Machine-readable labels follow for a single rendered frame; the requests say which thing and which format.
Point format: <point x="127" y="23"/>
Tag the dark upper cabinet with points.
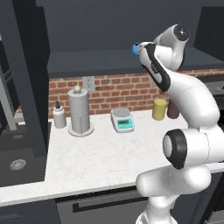
<point x="102" y="35"/>

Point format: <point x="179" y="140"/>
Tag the dark lower cabinet door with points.
<point x="27" y="214"/>

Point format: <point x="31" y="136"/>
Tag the yellow jar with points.
<point x="159" y="110"/>

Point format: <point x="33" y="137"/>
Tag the white soap dispenser bottle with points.
<point x="59" y="116"/>

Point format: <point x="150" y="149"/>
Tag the dark range hood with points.
<point x="210" y="29"/>

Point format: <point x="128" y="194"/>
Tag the dark stove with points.
<point x="217" y="87"/>

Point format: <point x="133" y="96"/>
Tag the dark open cabinet door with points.
<point x="27" y="75"/>

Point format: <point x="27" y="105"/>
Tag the grey tap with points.
<point x="7" y="99"/>

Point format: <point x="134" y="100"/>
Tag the grey paper towel holder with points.
<point x="78" y="110"/>

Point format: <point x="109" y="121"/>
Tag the dark sink basin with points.
<point x="20" y="163"/>

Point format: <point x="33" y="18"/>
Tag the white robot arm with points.
<point x="189" y="96"/>

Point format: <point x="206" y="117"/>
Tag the grey dishwasher front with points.
<point x="99" y="211"/>

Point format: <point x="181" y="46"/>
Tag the brown jar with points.
<point x="172" y="110"/>

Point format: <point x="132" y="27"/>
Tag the grey wall outlet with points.
<point x="88" y="83"/>

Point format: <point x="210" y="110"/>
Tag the white kitchen scale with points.
<point x="122" y="119"/>

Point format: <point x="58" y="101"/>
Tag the blue round object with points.
<point x="135" y="49"/>

